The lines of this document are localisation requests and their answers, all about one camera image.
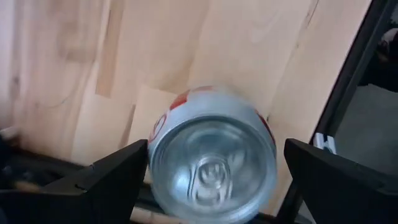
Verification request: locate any silver metal bracket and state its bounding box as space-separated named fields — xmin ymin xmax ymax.
xmin=312 ymin=132 xmax=337 ymax=155

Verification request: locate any silver diet soda can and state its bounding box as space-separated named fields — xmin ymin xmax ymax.
xmin=146 ymin=85 xmax=279 ymax=224

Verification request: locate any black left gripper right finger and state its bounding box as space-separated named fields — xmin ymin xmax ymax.
xmin=284 ymin=138 xmax=398 ymax=224

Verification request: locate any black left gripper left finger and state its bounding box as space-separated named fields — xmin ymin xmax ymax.
xmin=0 ymin=139 xmax=149 ymax=224

